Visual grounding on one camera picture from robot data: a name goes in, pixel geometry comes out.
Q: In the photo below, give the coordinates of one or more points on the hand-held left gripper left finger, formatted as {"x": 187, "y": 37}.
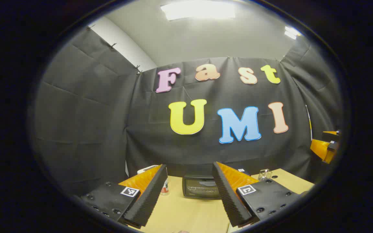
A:
{"x": 147, "y": 197}

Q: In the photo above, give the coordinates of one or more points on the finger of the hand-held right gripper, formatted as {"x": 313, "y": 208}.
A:
{"x": 321, "y": 147}
{"x": 332, "y": 136}

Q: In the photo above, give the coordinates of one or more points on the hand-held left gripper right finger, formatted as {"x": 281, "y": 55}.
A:
{"x": 227, "y": 197}

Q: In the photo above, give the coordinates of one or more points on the black electric oven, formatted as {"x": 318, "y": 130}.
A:
{"x": 202, "y": 187}

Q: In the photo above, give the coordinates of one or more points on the clear plastic bottle red label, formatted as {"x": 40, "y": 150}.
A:
{"x": 165, "y": 191}

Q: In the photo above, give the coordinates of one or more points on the white toaster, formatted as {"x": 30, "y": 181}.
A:
{"x": 144, "y": 169}

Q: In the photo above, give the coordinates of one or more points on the black backdrop cloth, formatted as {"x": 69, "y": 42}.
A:
{"x": 108, "y": 113}

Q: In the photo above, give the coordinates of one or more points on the small ceiling light panel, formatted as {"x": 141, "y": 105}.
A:
{"x": 292, "y": 32}

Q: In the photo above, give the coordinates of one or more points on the large ceiling light panel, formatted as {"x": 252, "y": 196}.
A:
{"x": 197, "y": 10}

